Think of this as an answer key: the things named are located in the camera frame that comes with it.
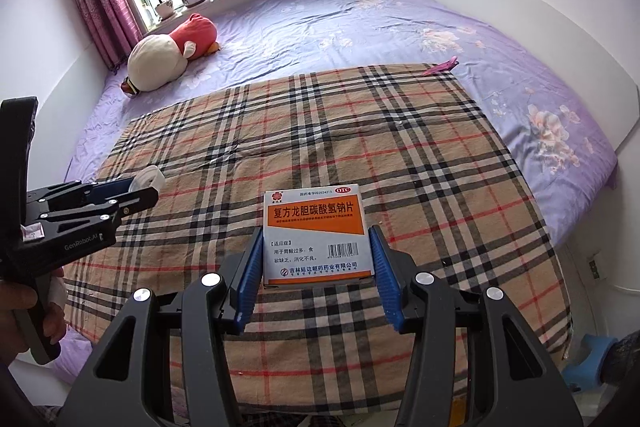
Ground person's left hand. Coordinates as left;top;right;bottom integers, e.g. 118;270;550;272
0;267;68;365

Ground purple floral bed sheet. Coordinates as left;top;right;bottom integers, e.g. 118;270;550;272
44;0;620;385

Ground blue plastic stool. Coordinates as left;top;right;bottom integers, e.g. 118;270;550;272
562;334;618;392

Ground white headboard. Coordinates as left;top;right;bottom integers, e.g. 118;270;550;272
434;0;639;152

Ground white round plastic lid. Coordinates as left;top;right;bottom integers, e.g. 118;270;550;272
128;165;166;193

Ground plaid beige blanket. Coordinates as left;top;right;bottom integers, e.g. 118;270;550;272
62;63;573;408

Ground wall power outlet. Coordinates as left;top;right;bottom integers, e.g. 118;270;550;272
587;251;602;281

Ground red white plush toy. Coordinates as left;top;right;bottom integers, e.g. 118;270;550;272
120;13;220;96

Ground pink hair clip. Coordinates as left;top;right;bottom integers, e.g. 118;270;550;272
423;56;459;76

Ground orange white medicine box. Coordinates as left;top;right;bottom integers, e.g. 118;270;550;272
264;184;374;287

